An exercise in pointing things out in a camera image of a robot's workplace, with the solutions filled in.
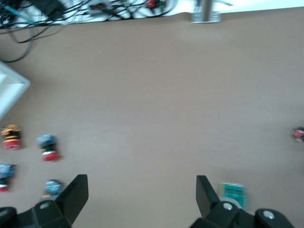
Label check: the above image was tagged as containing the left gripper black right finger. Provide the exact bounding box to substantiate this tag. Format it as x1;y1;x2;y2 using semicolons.
190;175;295;228

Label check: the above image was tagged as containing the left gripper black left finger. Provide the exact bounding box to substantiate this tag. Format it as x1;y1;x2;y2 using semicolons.
0;174;89;228

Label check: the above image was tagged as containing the green load switch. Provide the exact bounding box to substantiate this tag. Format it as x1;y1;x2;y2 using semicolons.
218;182;248;210

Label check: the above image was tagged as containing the red mushroom button blue body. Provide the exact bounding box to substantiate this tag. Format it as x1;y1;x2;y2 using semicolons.
0;163;18;192
37;134;60;162

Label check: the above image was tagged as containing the red mushroom button orange body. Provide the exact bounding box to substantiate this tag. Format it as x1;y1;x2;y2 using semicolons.
0;123;24;151

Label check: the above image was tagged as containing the brown table cover sheet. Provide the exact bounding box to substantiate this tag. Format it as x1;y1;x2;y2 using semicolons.
0;6;304;228

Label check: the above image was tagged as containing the black push button red lens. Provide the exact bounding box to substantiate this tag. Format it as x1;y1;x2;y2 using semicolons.
291;127;304;143

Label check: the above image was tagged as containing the white stepped rack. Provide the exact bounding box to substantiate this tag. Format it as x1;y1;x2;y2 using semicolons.
0;60;31;122

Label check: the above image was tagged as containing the grey power strip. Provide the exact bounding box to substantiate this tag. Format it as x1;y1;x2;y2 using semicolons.
89;1;114;16

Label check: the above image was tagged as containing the red mushroom button orange ring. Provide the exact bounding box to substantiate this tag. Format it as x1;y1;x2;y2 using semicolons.
42;180;64;200

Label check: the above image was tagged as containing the black looped cable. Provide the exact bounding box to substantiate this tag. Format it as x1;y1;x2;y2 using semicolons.
0;23;65;64

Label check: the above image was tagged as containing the grey metal camera bracket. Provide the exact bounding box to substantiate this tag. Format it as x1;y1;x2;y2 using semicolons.
191;0;222;24

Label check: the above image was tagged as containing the black cable bundle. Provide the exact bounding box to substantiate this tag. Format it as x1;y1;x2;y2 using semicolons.
0;0;186;27

